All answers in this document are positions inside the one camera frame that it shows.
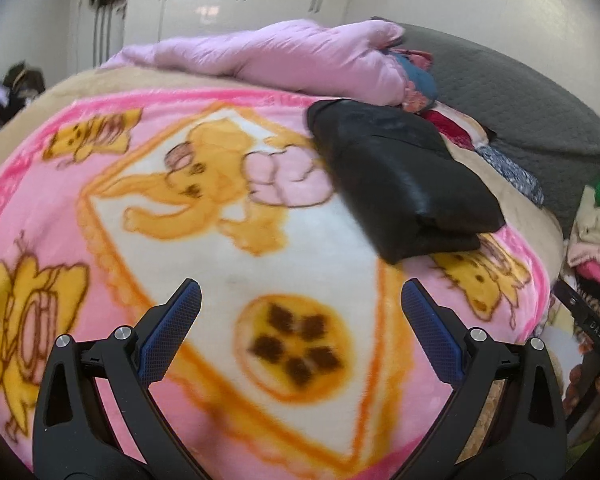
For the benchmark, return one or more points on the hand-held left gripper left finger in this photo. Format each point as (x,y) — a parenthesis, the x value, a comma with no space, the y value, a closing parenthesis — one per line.
(172,325)

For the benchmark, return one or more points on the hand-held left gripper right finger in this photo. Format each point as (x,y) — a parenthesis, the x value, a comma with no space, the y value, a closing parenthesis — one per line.
(432,335)

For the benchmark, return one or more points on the black leather jacket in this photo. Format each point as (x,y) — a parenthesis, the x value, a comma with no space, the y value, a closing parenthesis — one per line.
(405,185)

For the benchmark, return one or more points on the pile of light clothes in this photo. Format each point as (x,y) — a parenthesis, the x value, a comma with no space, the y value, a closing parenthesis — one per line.
(595,230)

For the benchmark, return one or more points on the pink cartoon printed blanket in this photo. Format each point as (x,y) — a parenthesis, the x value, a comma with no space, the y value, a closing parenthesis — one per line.
(280,240)

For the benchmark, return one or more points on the blue white patterned cloth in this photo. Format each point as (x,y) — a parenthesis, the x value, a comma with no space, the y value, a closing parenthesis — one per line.
(512,172)

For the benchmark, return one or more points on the grey quilted bedspread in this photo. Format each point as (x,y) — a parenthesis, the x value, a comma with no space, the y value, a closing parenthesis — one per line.
(530,110)

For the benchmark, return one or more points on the blue floral cloth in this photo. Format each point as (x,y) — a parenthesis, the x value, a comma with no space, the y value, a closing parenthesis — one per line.
(422,82)

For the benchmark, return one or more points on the dark bag on floor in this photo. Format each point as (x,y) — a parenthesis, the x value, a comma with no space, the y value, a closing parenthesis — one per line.
(22,82)

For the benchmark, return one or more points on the pink padded quilt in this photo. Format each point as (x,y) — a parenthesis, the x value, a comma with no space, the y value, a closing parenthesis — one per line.
(280,60)

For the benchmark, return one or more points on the white wardrobe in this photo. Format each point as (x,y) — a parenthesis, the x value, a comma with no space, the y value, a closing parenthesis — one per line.
(205,0)

